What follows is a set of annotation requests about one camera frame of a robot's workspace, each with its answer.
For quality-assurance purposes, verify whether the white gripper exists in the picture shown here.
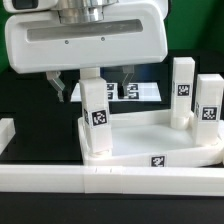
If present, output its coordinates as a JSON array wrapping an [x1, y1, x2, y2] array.
[[3, 1, 168, 102]]

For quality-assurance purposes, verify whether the white desk top tray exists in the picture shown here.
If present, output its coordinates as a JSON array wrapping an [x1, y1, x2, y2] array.
[[78, 109, 224, 167]]

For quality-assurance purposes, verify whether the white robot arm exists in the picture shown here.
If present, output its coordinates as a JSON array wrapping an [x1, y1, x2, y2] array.
[[3, 0, 170, 101]]

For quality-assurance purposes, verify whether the white front fence bar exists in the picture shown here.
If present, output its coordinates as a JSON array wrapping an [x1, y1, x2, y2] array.
[[0, 165, 224, 196]]

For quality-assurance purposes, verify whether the white marker base plate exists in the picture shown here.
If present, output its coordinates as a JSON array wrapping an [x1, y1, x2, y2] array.
[[69, 82, 163, 103]]

